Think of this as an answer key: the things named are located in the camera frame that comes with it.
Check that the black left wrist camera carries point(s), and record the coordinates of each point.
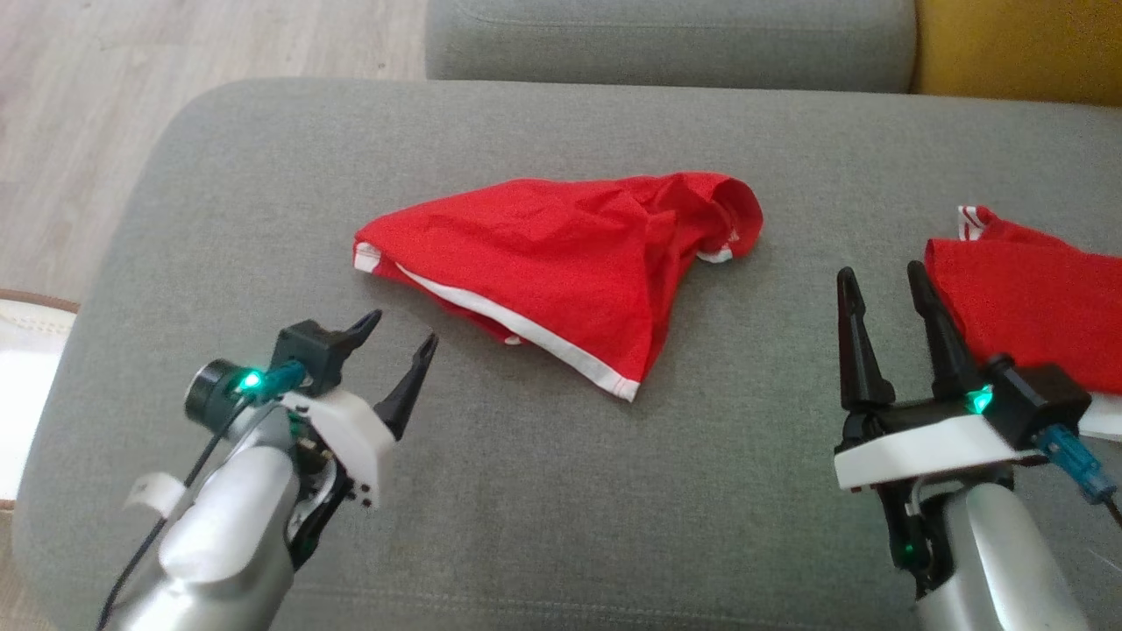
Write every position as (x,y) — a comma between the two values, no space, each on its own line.
(307,350)

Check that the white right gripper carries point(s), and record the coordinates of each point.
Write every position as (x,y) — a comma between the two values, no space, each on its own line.
(929,443)

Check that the red basketball jersey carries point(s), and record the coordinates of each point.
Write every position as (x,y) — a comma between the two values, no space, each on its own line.
(1034,307)

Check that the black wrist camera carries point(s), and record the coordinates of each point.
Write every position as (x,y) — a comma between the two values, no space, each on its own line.
(1043,399)
(307,350)

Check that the white tape label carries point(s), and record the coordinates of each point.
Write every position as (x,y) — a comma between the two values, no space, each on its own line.
(158,491)

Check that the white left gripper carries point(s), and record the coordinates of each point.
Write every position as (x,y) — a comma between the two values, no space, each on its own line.
(355,434)

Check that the grey sofa seat cushion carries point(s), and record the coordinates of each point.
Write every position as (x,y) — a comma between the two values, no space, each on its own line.
(666,44)

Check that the red white-trimmed basketball shorts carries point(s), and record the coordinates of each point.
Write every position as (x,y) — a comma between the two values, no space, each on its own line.
(561,254)

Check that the white brown-edged rug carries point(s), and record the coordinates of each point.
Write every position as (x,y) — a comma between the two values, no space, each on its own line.
(26,386)

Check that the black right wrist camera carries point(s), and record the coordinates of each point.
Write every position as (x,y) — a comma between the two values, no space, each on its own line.
(1043,399)

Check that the yellow sofa backrest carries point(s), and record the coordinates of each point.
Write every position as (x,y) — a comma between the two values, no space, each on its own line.
(1017,44)

